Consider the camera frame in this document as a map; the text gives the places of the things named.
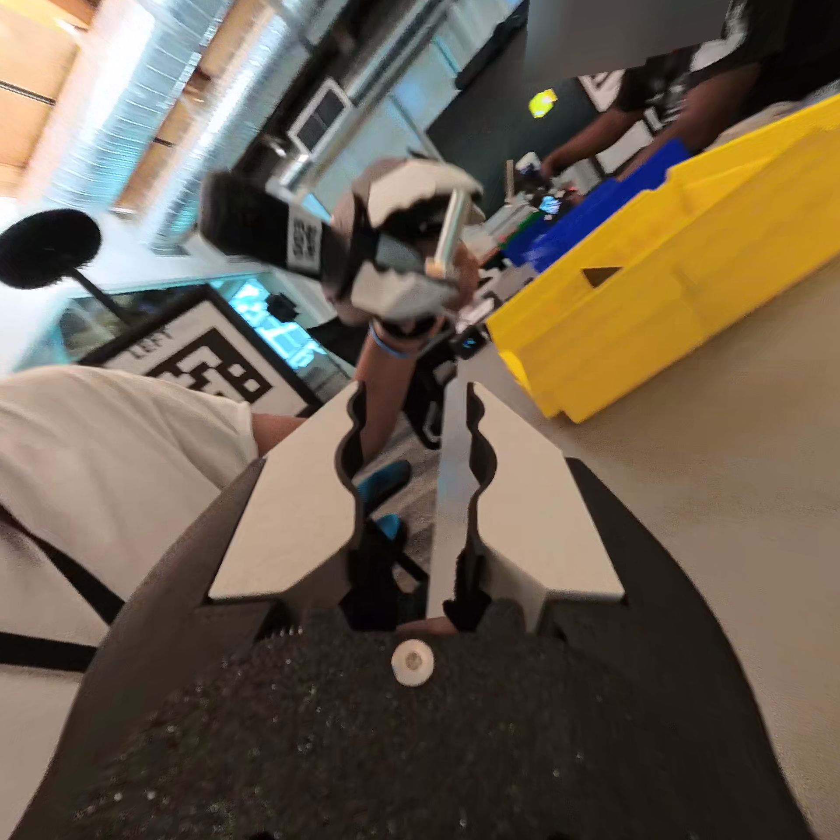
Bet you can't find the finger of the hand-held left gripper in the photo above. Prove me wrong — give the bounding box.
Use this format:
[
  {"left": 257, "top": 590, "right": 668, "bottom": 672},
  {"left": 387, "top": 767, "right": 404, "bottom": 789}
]
[
  {"left": 363, "top": 159, "right": 485, "bottom": 229},
  {"left": 350, "top": 268, "right": 462, "bottom": 324}
]

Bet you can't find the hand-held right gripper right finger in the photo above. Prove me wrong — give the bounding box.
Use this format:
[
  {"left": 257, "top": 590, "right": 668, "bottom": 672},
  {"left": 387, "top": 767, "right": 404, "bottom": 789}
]
[{"left": 465, "top": 382, "right": 626, "bottom": 608}]

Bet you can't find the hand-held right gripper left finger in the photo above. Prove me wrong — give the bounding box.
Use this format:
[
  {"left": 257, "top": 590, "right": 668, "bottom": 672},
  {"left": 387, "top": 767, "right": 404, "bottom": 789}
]
[{"left": 207, "top": 381, "right": 367, "bottom": 602}]

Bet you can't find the silver metal bolt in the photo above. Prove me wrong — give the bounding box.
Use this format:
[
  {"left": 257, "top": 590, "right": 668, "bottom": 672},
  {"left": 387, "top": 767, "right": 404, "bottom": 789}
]
[{"left": 425, "top": 189, "right": 475, "bottom": 278}]

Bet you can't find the yellow plastic bin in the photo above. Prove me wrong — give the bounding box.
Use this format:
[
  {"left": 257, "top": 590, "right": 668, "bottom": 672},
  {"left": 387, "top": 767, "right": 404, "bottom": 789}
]
[{"left": 484, "top": 94, "right": 840, "bottom": 425}]

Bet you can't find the person's left forearm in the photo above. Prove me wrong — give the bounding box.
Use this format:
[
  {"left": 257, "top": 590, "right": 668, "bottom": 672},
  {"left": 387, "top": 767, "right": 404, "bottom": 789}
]
[{"left": 357, "top": 341, "right": 424, "bottom": 463}]

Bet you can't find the person's left hand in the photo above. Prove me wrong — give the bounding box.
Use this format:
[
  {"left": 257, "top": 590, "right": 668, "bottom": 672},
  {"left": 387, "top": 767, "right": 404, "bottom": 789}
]
[{"left": 330, "top": 157, "right": 483, "bottom": 329}]

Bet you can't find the blue wristband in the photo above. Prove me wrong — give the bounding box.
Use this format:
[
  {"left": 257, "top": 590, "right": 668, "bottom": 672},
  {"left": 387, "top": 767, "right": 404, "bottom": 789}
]
[{"left": 366, "top": 323, "right": 424, "bottom": 360}]

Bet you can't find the black office chair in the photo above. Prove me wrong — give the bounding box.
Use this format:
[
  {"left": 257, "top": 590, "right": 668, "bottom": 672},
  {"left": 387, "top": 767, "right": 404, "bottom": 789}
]
[{"left": 402, "top": 338, "right": 463, "bottom": 454}]

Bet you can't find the white vent grille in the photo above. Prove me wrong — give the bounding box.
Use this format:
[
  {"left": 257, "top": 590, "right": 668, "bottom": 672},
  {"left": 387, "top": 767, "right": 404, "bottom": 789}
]
[{"left": 286, "top": 77, "right": 357, "bottom": 157}]

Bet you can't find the framed black white marker sign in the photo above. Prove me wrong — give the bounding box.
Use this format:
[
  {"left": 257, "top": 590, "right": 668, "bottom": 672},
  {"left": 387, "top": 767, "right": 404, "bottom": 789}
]
[{"left": 77, "top": 284, "right": 324, "bottom": 419}]

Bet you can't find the blue plastic bin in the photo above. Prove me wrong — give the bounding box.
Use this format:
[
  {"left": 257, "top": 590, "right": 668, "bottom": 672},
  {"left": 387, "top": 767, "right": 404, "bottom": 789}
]
[{"left": 504, "top": 136, "right": 695, "bottom": 275}]

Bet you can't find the person's white shirt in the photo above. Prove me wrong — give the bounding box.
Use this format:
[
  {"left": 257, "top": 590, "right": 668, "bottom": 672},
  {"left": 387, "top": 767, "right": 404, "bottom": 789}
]
[{"left": 0, "top": 364, "right": 261, "bottom": 840}]

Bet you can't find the black round disc on pole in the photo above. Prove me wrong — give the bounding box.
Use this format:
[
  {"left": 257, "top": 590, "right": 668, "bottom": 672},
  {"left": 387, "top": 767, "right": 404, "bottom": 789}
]
[{"left": 0, "top": 209, "right": 135, "bottom": 324}]

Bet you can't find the dark wall screen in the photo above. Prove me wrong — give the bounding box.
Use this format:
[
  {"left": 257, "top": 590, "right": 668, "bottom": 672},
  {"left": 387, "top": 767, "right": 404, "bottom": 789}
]
[{"left": 425, "top": 26, "right": 631, "bottom": 198}]

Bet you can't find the narrow silver ventilation duct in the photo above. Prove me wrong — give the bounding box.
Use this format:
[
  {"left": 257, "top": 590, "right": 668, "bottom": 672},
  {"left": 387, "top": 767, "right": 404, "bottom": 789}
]
[{"left": 276, "top": 0, "right": 473, "bottom": 191}]

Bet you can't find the wide silver ventilation duct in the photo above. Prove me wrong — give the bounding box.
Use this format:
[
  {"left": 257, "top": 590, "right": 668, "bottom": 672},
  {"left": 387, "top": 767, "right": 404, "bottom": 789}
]
[{"left": 39, "top": 0, "right": 227, "bottom": 221}]

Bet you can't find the black bag strap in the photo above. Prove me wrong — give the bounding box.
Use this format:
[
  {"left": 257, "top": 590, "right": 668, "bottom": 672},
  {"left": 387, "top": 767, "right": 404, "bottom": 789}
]
[{"left": 0, "top": 505, "right": 127, "bottom": 673}]

